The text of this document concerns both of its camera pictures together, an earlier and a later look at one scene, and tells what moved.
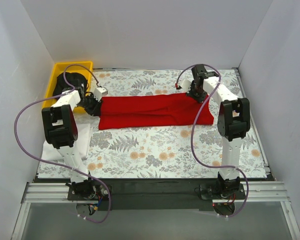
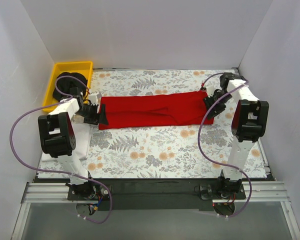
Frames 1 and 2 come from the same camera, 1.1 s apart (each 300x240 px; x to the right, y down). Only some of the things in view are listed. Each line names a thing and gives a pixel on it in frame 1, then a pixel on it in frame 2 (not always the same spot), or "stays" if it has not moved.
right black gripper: [198, 95] -> [214, 104]
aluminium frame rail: [57, 193] stays
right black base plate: [209, 192] stays
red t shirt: [152, 110] stays
